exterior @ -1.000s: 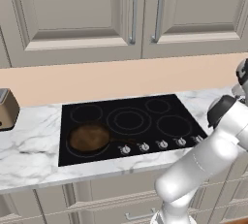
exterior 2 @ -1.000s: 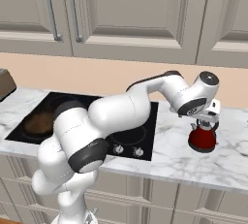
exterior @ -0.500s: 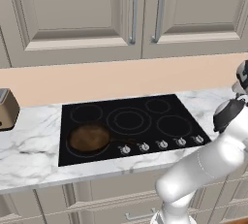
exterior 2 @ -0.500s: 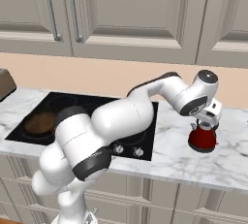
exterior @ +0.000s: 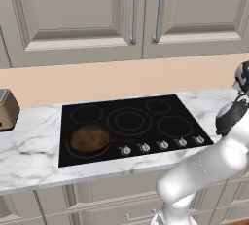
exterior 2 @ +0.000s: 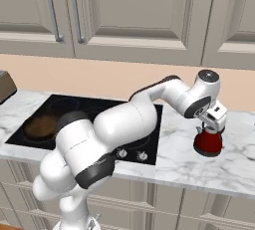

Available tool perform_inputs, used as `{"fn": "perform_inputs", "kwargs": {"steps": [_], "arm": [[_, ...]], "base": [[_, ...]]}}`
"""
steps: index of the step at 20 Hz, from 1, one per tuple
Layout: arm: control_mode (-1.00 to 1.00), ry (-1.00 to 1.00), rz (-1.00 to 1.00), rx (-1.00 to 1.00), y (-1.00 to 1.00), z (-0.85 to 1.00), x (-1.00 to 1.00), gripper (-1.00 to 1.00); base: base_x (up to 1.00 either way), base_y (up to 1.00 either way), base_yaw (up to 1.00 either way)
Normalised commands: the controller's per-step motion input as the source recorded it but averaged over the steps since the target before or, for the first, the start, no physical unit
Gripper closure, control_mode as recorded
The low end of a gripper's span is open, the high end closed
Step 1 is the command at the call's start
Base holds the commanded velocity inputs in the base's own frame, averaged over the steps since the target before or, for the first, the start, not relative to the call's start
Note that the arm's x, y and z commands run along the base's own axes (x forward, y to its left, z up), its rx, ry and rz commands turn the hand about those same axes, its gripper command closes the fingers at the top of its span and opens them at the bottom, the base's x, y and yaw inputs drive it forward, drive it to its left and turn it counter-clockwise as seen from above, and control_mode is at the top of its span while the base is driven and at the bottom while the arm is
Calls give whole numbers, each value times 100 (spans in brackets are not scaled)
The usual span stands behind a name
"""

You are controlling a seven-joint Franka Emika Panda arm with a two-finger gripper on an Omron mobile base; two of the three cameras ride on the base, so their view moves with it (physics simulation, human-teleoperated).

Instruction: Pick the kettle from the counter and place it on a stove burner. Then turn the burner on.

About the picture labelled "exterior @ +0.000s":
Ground silver cupboard door handle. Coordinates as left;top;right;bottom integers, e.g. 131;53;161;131
128;0;139;46
151;0;165;45

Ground beige base cupboard door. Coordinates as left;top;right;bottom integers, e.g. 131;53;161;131
0;191;42;225
190;169;249;225
33;184;79;225

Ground beige toaster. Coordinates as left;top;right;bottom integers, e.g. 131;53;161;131
0;88;21;132

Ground silver drawer handle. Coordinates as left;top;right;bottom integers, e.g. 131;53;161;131
124;208;159;223

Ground wide beige wall cupboard door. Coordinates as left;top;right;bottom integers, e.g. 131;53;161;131
0;0;147;69

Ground black glass hob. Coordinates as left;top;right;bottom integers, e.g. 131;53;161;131
57;94;215;169

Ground narrow beige wall cupboard door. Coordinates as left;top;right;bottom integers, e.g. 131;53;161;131
0;27;12;70

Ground silver hob knob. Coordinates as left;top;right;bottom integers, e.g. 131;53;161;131
138;142;152;154
120;145;133;157
175;137;189;149
194;134;206;146
157;139;170;151

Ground black and white speckled kettle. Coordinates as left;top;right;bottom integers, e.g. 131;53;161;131
231;60;249;94

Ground beige plain drawer front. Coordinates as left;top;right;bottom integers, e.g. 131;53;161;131
89;169;169;204

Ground brown frying pan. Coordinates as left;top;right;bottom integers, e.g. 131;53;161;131
68;123;141;154

